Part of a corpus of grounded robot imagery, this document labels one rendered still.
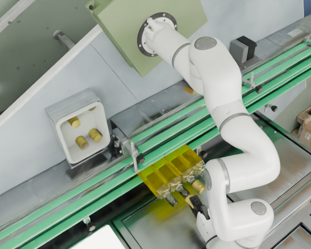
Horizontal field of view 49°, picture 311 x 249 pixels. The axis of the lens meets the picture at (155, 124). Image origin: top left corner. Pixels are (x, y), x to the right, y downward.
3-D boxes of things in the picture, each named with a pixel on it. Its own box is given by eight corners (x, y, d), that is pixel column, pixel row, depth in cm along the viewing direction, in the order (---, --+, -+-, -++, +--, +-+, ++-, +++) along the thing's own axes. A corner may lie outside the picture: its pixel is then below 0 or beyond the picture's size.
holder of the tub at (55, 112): (63, 159, 133) (72, 172, 128) (44, 107, 113) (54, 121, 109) (101, 139, 139) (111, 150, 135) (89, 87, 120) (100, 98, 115)
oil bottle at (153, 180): (130, 167, 140) (161, 203, 127) (128, 158, 136) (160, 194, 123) (141, 160, 142) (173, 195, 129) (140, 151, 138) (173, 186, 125)
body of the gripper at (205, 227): (225, 246, 117) (210, 219, 124) (229, 232, 110) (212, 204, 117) (206, 255, 115) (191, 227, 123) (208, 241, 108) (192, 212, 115)
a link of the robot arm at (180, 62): (174, 78, 106) (206, 107, 97) (168, 44, 96) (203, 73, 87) (199, 63, 109) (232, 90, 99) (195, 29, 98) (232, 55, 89)
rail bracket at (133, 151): (123, 160, 133) (140, 181, 126) (117, 131, 121) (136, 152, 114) (129, 156, 134) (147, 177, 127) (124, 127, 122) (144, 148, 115)
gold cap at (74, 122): (64, 116, 118) (70, 123, 115) (73, 111, 119) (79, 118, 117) (67, 123, 120) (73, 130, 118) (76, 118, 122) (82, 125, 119)
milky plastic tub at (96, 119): (60, 151, 129) (70, 166, 124) (43, 108, 113) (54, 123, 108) (100, 131, 135) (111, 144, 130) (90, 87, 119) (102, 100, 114)
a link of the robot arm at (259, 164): (212, 117, 80) (237, 167, 70) (265, 108, 82) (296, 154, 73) (205, 153, 90) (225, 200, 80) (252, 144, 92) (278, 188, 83)
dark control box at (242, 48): (228, 55, 159) (241, 63, 154) (230, 40, 153) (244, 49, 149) (240, 49, 162) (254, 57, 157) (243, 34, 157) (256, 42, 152)
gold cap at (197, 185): (191, 187, 130) (199, 195, 127) (192, 182, 127) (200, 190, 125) (198, 183, 131) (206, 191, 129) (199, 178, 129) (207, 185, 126)
